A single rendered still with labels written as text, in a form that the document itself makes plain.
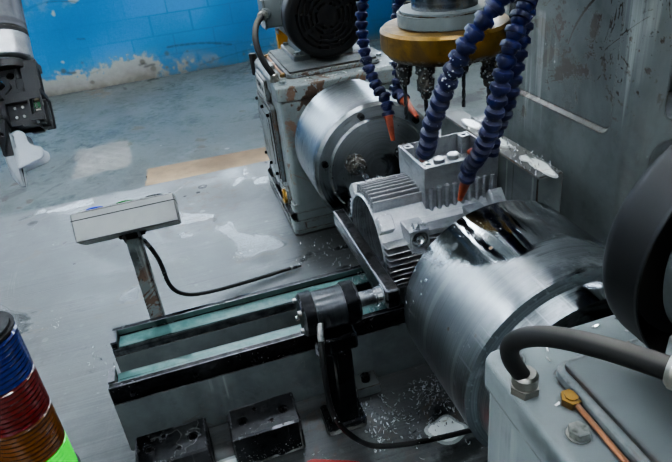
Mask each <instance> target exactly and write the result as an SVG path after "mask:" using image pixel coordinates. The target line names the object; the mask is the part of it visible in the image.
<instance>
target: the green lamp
mask: <svg viewBox="0 0 672 462"><path fill-rule="evenodd" d="M46 462H78V460H77V456H76V454H75V452H74V450H73V448H72V445H71V443H70V441H69V439H68V437H67V434H66V432H65V438H64V441H63V444H62V445H61V447H60V449H59V450H58V451H57V452H56V453H55V454H54V455H53V456H52V457H51V458H50V459H49V460H48V461H46Z"/></svg>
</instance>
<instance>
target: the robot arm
mask: <svg viewBox="0 0 672 462"><path fill-rule="evenodd" d="M41 74H43V73H42V68H41V66H40V65H39V64H38V63H37V61H36V60H35V59H34V56H33V51H32V47H31V42H30V37H29V34H28V29H27V25H26V20H25V16H24V11H23V7H22V2H21V0H0V147H1V150H2V153H3V156H4V157H5V160H6V163H7V165H8V168H9V170H10V172H11V174H12V177H13V178H14V180H15V181H16V182H17V183H18V184H19V185H20V186H21V187H27V172H29V171H31V170H33V169H35V168H37V167H39V166H42V165H44V164H46V163H48V162H49V160H50V154H49V152H47V151H45V150H43V148H42V147H40V146H36V145H34V143H33V140H32V138H31V137H29V136H26V134H27V133H33V134H39V133H45V132H46V130H51V129H57V127H56V122H55V118H54V113H53V109H52V104H51V101H50V100H49V99H48V96H47V95H46V94H45V91H44V87H43V82H42V77H41ZM1 82H2V83H1ZM42 99H46V100H42ZM50 111H51V112H50ZM51 116H52V117H51ZM52 120H53V121H52Z"/></svg>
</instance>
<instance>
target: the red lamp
mask: <svg viewBox="0 0 672 462"><path fill-rule="evenodd" d="M49 403H50V398H49V395H48V393H47V390H46V388H45V386H44V384H43V382H42V379H41V377H40V375H39V373H38V371H37V369H36V366H35V364H34V362H33V368H32V370H31V372H30V374H29V375H28V376H27V378H26V379H25V380H24V381H23V382H22V383H20V384H19V385H18V386H17V387H15V388H14V389H12V390H11V391H9V392H7V393H5V394H3V395H1V396H0V438H6V437H10V436H13V435H15V434H18V433H20V432H22V431H24V430H26V429H27V428H29V427H31V426H32V425H33V424H35V423H36V422H37V421H38V420H39V419H40V418H41V417H42V416H43V415H44V413H45V412H46V410H47V408H48V406H49Z"/></svg>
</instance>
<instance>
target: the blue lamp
mask: <svg viewBox="0 0 672 462"><path fill-rule="evenodd" d="M32 368H33V360H32V358H31V355H30V353H29V351H28V349H27V346H26V345H25V342H24V340H23V338H22V336H21V333H20V331H19V329H18V327H17V325H16V322H15V325H14V328H13V330H12V331H11V333H10V334H9V335H8V337H7V338H6V339H5V340H4V341H3V342H2V343H0V396H1V395H3V394H5V393H7V392H9V391H11V390H12V389H14V388H15V387H17V386H18V385H19V384H20V383H22V382H23V381H24V380H25V379H26V378H27V376H28V375H29V374H30V372H31V370H32Z"/></svg>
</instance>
